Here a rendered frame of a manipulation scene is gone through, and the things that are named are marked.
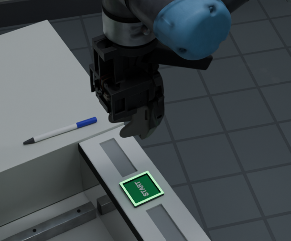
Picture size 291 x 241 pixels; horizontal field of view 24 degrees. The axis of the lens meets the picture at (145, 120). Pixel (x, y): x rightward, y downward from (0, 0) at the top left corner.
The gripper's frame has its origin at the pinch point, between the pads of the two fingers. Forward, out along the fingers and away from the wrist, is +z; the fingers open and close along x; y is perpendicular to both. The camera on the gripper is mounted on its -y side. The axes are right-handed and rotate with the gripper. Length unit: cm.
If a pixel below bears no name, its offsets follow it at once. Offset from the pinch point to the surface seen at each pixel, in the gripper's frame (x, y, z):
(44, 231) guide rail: -8.2, 16.5, 25.6
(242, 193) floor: -48, -65, 111
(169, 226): 8.3, 0.4, 15.0
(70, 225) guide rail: -8.2, 11.4, 27.2
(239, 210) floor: -43, -60, 111
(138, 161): -5.9, -1.7, 14.6
